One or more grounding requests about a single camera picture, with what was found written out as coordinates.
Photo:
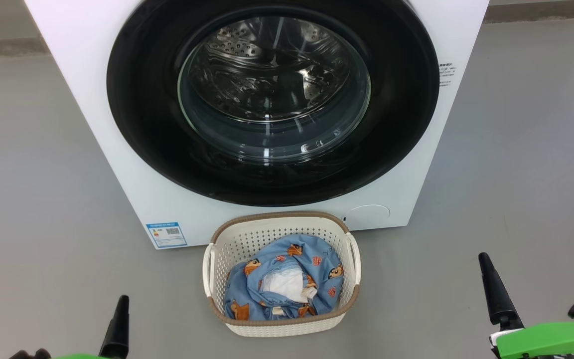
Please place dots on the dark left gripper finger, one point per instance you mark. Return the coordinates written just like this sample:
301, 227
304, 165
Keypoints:
115, 334

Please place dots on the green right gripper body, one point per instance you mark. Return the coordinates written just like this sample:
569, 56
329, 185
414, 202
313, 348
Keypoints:
551, 341

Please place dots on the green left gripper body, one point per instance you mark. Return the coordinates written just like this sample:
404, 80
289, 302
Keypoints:
75, 356

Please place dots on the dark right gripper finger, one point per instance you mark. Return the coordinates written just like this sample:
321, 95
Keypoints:
496, 294

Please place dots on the white garment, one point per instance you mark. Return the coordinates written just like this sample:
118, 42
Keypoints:
287, 284

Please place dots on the blue cartoon print garment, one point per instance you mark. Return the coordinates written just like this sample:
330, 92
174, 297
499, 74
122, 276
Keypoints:
287, 254

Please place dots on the glass washing machine door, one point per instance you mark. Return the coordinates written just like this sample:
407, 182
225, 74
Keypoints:
142, 124

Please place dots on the white front-load washing machine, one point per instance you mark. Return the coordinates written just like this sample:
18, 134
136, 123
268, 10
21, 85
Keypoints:
92, 149

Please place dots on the stainless steel washing machine drum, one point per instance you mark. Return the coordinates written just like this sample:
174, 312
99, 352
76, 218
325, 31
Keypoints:
247, 50

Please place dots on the blue energy label sticker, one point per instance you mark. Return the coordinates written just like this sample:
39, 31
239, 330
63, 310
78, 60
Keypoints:
166, 235

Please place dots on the cream laundry basket brown rim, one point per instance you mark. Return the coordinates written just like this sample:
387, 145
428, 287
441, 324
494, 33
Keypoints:
247, 239

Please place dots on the small text sticker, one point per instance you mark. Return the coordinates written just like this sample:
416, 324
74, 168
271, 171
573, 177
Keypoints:
445, 75

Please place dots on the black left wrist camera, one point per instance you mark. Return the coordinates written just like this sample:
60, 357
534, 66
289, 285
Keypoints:
29, 355

